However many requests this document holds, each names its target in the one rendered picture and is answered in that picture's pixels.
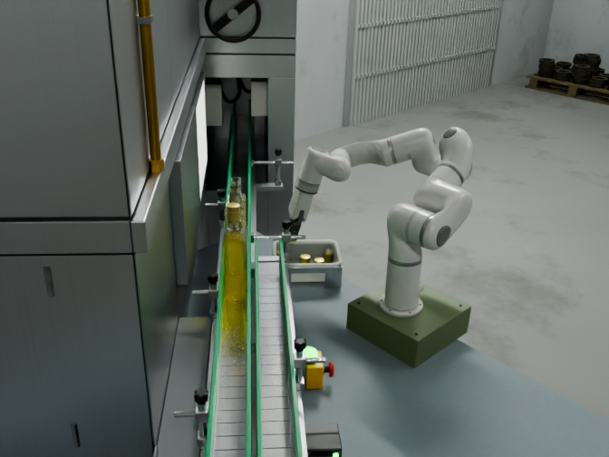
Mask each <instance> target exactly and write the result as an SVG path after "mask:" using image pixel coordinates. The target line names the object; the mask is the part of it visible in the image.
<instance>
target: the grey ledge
mask: <svg viewBox="0 0 609 457"><path fill-rule="evenodd" d="M211 331H212V319H210V318H209V317H180V318H179V321H178V327H177V333H176V338H175V344H174V348H173V354H172V359H171V365H170V370H169V380H168V385H167V391H166V396H165V401H164V406H163V412H162V417H161V423H160V428H159V438H158V443H157V445H155V448H154V453H153V457H200V452H201V446H198V444H197V437H198V431H199V426H198V423H196V421H195V417H180V418H175V417H174V412H183V411H195V409H196V405H198V404H197V402H195V400H194V394H195V391H196V390H198V389H200V388H203V389H205V390H207V381H208V362H209V352H210V342H211Z"/></svg>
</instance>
